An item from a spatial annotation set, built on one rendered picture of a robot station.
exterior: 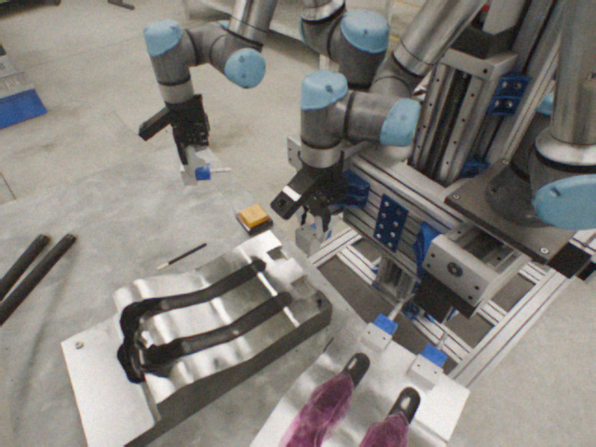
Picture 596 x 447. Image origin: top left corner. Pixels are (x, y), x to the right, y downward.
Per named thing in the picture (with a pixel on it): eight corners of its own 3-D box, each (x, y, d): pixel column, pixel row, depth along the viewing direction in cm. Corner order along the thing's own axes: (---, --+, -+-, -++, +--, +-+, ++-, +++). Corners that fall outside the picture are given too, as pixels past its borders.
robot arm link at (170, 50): (189, 25, 73) (147, 34, 70) (200, 79, 82) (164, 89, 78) (173, 14, 78) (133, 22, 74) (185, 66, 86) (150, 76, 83)
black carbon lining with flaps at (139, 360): (261, 261, 88) (258, 235, 81) (298, 309, 79) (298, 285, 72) (113, 338, 75) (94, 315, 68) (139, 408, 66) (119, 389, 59)
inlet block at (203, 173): (232, 171, 106) (229, 156, 102) (232, 182, 103) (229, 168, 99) (185, 174, 105) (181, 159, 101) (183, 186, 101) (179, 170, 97)
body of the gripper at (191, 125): (209, 148, 92) (199, 103, 83) (174, 151, 91) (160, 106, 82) (210, 131, 97) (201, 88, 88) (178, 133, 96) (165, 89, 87)
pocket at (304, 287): (306, 282, 86) (306, 273, 83) (319, 299, 83) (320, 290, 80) (290, 291, 84) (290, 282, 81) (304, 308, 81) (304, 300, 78)
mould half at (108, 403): (271, 251, 99) (267, 217, 89) (330, 324, 84) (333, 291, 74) (74, 355, 80) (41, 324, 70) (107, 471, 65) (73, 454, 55)
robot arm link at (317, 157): (320, 155, 63) (289, 135, 67) (319, 176, 66) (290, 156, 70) (350, 138, 66) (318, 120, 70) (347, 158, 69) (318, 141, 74)
